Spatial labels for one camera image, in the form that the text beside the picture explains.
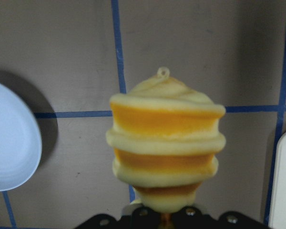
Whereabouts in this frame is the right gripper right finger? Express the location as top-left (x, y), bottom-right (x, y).
top-left (172, 206), bottom-right (268, 229)

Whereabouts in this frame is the striped bread loaf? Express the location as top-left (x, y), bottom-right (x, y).
top-left (106, 67), bottom-right (226, 213)

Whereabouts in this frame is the blue plate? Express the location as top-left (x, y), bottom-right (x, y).
top-left (0, 84), bottom-right (42, 191)

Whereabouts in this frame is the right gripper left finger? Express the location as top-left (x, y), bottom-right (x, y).
top-left (75, 206), bottom-right (161, 229)

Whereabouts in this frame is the white rectangular tray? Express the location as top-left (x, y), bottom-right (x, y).
top-left (269, 132), bottom-right (286, 229)

